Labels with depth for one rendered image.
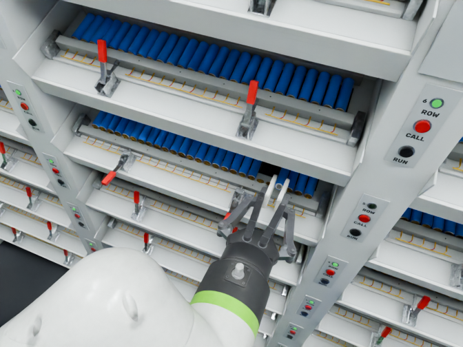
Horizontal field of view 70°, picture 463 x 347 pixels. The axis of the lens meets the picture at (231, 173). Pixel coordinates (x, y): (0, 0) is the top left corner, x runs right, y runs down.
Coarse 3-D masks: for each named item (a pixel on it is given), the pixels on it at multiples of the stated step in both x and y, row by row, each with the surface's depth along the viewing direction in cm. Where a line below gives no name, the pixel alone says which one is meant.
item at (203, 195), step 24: (72, 120) 77; (72, 144) 78; (96, 144) 77; (144, 144) 76; (96, 168) 78; (144, 168) 74; (168, 168) 74; (168, 192) 73; (192, 192) 71; (216, 192) 71; (264, 216) 68; (312, 216) 67; (312, 240) 65
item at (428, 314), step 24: (360, 288) 78; (384, 288) 78; (408, 288) 76; (360, 312) 79; (384, 312) 76; (408, 312) 74; (432, 312) 75; (456, 312) 74; (432, 336) 74; (456, 336) 73
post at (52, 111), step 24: (0, 0) 53; (24, 0) 57; (48, 0) 61; (0, 24) 56; (24, 24) 58; (0, 48) 60; (0, 72) 65; (24, 72) 62; (48, 96) 68; (24, 120) 73; (48, 120) 70; (48, 144) 77; (48, 168) 85; (72, 168) 82; (72, 192) 89; (72, 216) 101; (96, 216) 99; (96, 240) 107
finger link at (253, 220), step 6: (258, 198) 58; (258, 204) 57; (258, 210) 56; (252, 216) 55; (258, 216) 58; (252, 222) 53; (246, 228) 52; (252, 228) 52; (246, 234) 51; (246, 240) 50
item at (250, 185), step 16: (80, 128) 76; (112, 144) 76; (128, 144) 74; (160, 160) 74; (176, 160) 72; (192, 160) 71; (208, 176) 71; (224, 176) 69; (240, 176) 69; (256, 192) 69; (272, 192) 67; (288, 192) 67; (304, 208) 67
